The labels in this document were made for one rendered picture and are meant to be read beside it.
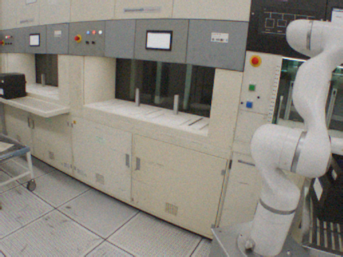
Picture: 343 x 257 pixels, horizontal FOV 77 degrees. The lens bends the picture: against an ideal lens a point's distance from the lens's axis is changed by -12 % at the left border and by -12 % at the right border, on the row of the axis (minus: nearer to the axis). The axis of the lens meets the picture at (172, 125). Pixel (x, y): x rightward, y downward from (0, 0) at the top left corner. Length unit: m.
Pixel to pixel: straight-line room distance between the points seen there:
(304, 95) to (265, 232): 0.42
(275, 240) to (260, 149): 0.30
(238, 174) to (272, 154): 0.90
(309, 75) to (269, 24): 0.70
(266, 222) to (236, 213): 0.94
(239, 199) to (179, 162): 0.48
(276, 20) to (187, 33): 0.52
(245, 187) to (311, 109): 0.98
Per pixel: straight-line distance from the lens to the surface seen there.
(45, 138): 2.83
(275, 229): 0.80
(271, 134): 0.70
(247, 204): 1.66
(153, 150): 1.78
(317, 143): 0.68
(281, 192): 0.74
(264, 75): 1.41
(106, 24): 1.94
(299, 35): 0.86
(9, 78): 2.86
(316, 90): 0.75
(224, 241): 0.90
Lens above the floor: 1.36
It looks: 18 degrees down
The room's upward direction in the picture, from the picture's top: 5 degrees clockwise
